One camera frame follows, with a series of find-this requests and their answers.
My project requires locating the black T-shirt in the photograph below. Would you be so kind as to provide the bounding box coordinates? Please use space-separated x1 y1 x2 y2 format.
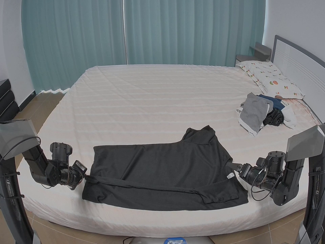
82 126 249 211

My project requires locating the grey and white garment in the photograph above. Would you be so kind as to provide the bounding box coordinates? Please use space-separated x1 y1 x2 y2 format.
236 93 271 137

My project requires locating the grey bedside table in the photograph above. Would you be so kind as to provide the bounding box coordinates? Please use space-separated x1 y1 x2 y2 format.
236 42 272 63

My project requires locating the dark blue garment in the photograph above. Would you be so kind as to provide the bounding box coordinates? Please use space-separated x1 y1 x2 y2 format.
256 94 286 110

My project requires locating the black chest of drawers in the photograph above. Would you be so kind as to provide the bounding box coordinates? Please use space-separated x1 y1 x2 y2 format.
0 79 18 123

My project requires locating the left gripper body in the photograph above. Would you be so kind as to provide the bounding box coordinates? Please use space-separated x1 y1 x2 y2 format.
67 170 86 190

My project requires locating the white printed pillow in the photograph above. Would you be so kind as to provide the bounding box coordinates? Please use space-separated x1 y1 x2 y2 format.
236 60 306 100

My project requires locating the bed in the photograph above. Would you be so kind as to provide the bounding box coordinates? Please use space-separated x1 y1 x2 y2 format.
15 35 325 237

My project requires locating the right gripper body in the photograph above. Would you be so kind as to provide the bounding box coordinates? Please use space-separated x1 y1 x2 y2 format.
239 163 261 186

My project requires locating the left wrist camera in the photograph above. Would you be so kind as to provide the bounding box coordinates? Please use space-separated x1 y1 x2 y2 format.
74 160 88 175

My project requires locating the black shiny garment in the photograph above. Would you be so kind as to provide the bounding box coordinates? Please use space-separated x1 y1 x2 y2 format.
263 108 284 127

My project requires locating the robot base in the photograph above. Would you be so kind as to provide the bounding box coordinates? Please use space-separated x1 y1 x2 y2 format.
129 236 211 244

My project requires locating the blue-green curtain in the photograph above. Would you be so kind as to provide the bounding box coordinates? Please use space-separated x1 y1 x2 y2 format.
21 0 127 95
123 0 266 67

